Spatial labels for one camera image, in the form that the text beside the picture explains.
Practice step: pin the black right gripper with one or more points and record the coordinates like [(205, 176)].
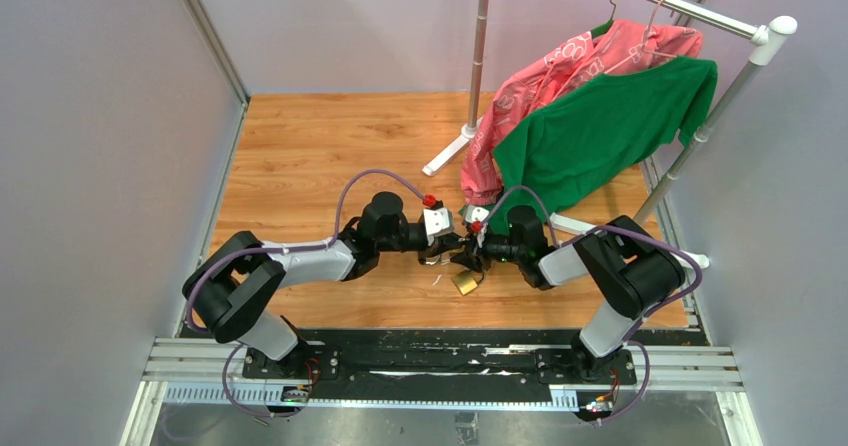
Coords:
[(471, 257)]

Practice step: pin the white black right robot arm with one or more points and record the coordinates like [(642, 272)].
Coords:
[(632, 271)]

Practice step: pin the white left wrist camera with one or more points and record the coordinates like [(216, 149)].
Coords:
[(438, 222)]

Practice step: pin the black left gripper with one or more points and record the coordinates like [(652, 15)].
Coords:
[(435, 248)]

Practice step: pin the pink printed shirt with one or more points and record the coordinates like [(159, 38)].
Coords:
[(621, 47)]

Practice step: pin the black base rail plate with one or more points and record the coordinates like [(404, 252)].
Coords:
[(444, 365)]

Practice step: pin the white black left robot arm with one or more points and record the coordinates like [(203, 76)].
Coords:
[(230, 292)]

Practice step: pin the large brass padlock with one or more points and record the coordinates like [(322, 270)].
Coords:
[(465, 282)]

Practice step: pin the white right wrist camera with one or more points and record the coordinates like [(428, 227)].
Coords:
[(475, 219)]

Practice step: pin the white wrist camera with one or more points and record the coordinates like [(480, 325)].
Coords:
[(475, 219), (438, 222)]

